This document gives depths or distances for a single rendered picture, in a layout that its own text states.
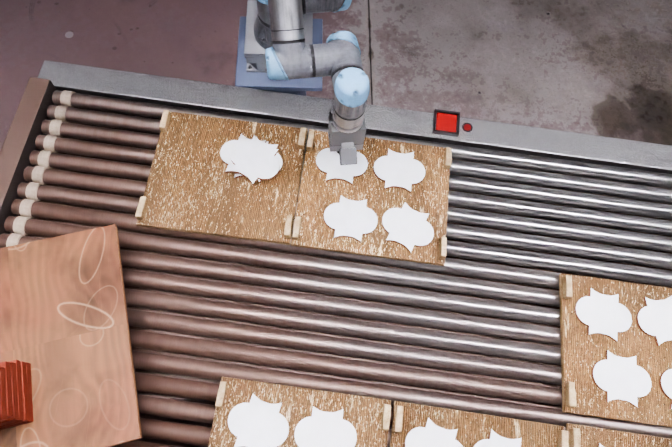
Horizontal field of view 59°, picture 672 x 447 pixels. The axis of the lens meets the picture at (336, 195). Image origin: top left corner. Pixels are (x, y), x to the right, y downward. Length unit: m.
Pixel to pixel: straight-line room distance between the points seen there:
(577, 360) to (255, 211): 0.91
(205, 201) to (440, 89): 1.65
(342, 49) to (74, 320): 0.87
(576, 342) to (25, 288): 1.34
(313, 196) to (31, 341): 0.76
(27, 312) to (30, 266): 0.11
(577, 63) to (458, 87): 0.65
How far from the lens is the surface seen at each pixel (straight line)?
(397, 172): 1.66
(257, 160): 1.62
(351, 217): 1.59
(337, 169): 1.64
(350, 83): 1.31
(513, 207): 1.73
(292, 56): 1.37
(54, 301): 1.53
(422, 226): 1.61
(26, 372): 1.49
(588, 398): 1.65
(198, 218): 1.62
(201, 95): 1.82
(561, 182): 1.82
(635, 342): 1.73
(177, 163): 1.70
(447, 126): 1.78
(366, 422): 1.50
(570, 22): 3.46
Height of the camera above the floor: 2.42
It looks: 66 degrees down
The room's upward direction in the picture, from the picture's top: 8 degrees clockwise
